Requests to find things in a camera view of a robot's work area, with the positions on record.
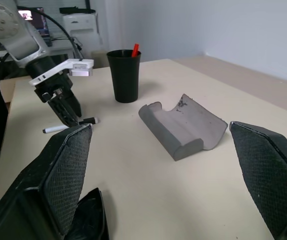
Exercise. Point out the white marker with black cap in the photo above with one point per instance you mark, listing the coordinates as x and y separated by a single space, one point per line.
56 129

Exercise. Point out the white printer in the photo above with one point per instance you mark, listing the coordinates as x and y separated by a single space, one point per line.
83 25

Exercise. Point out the black plastic cup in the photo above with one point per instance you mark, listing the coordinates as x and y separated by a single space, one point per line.
124 80

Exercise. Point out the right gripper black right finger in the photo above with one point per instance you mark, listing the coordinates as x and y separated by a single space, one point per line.
266 170

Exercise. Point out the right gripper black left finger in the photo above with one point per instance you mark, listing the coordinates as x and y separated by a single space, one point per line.
66 170

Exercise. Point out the red marker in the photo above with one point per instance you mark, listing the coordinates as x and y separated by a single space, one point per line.
135 50

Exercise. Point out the grey open glasses case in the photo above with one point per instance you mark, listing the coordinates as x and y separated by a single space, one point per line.
183 125

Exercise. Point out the black printer top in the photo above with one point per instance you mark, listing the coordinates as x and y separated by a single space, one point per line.
76 10

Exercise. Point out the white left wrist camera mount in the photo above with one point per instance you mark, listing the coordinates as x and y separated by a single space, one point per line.
58 68

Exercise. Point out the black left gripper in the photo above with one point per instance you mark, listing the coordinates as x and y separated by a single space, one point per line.
54 85

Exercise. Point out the computer monitor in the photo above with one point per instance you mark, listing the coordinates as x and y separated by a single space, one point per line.
37 27

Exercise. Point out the cardboard box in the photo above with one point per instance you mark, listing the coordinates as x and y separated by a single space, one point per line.
99 60

